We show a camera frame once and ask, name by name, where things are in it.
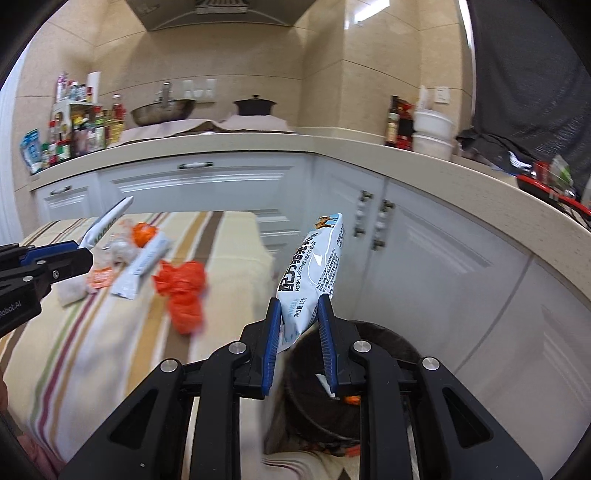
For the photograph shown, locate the red dish rack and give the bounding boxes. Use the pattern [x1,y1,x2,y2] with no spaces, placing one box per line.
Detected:
[516,155,590,230]

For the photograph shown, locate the long white sachet packet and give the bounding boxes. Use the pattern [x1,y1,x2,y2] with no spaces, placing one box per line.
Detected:
[78,196,134,250]

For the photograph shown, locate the drawer handle centre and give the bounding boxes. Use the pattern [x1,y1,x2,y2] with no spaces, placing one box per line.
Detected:
[177,161,214,170]

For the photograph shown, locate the silver white sachet packet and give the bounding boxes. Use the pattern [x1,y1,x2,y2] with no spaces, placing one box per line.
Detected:
[110,231,170,300]

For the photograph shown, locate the black trash bin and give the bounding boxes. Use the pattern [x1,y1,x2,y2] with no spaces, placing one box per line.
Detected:
[264,320,424,458]

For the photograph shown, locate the striped tablecloth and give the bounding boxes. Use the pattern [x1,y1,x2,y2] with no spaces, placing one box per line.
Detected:
[0,210,362,480]

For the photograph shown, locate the dark grey hanging cloth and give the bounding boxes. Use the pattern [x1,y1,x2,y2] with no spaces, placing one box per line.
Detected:
[458,1,590,190]

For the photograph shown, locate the white blue snack bag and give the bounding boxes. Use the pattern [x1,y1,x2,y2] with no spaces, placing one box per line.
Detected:
[276,213,345,352]

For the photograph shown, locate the steel wok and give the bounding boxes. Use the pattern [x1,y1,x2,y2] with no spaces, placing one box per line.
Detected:
[131,82,197,127]

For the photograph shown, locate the white wall hook rack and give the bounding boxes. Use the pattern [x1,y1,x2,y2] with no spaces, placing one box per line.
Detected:
[181,78,216,104]

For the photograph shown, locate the black casserole pot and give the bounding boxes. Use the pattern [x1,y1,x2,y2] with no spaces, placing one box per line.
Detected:
[235,95,276,116]

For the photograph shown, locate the orange plastic wrapper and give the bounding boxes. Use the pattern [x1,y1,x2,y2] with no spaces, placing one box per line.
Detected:
[152,260,207,335]

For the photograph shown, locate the pink stove cover cloth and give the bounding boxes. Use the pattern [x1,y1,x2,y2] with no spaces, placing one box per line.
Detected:
[114,115,294,146]

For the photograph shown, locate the cabinet door handle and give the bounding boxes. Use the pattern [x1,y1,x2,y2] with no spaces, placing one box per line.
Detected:
[353,190,374,238]
[372,199,396,251]

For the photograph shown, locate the drawer handle left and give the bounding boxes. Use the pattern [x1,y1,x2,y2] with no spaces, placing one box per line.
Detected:
[49,185,72,196]

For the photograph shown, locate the range hood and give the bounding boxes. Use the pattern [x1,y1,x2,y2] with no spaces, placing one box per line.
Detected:
[127,0,315,31]

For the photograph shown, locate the white stacked bowls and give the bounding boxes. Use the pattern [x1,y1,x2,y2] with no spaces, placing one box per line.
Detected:
[413,109,455,161]

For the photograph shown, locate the right cabinet door handle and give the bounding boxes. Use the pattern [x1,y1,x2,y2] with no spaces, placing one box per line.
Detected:
[372,199,396,251]

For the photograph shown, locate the left cabinet door handle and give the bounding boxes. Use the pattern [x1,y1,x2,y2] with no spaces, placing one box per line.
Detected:
[353,190,374,238]

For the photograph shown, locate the white tissue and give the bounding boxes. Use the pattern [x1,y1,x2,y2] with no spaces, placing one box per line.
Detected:
[56,220,140,308]

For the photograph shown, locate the wall power socket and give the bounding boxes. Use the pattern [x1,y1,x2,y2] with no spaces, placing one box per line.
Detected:
[434,86,451,105]

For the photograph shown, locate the condiment rack with bottles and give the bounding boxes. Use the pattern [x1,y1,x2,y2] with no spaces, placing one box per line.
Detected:
[42,72,126,168]

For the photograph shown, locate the small orange wrapper ball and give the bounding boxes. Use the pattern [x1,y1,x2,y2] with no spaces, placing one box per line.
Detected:
[131,222,158,248]

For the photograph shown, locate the blue white packet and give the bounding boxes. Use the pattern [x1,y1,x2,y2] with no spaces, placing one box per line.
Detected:
[20,129,42,175]

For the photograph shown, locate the dark oil bottle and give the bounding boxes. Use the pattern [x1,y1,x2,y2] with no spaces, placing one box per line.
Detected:
[385,95,400,147]

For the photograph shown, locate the drawer handle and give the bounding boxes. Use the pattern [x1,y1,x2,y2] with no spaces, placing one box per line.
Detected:
[177,161,214,170]
[49,185,72,196]

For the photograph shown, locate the small orange white packet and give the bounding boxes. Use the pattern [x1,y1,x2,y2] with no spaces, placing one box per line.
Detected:
[87,266,115,290]

